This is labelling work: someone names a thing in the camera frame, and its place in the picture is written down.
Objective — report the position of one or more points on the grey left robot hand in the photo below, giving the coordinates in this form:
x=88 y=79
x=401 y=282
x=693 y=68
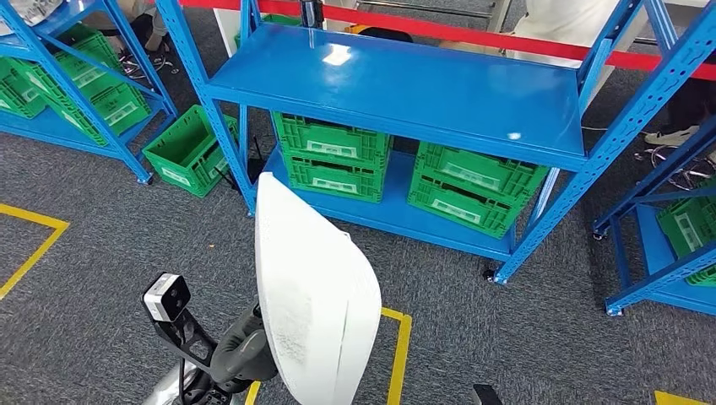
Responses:
x=240 y=355

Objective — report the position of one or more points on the white curved plastic part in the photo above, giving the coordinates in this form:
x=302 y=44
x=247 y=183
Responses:
x=313 y=302

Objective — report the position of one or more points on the blue steel shelf rack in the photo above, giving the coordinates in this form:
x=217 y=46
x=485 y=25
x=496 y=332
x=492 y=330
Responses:
x=649 y=246
x=403 y=78
x=33 y=126

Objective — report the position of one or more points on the translucent white plastic part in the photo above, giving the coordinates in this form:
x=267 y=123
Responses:
x=28 y=8

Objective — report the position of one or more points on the open green plastic crate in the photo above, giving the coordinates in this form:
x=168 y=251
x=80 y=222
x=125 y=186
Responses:
x=184 y=159
x=279 y=20

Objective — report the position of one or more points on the chrome stool base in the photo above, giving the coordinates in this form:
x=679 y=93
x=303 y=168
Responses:
x=145 y=64
x=682 y=173

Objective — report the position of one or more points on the white desk side panel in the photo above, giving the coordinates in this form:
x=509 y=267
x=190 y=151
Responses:
x=226 y=28

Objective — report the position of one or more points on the seated person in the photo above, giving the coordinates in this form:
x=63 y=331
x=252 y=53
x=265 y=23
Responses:
x=151 y=33
x=559 y=22

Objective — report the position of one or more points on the yellow bag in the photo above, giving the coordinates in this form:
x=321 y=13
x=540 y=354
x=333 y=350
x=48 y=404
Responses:
x=353 y=28

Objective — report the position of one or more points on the black round stool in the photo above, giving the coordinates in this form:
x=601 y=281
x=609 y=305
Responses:
x=386 y=34

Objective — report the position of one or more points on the red barrier belt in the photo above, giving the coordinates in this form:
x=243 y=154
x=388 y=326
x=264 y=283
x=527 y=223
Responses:
x=447 y=28

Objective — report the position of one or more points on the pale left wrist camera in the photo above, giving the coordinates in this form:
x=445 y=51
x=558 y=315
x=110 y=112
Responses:
x=165 y=296

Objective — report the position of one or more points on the black right camera bracket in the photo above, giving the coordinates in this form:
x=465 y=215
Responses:
x=486 y=396

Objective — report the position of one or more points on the black barrier post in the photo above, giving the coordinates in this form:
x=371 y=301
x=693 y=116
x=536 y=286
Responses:
x=311 y=14

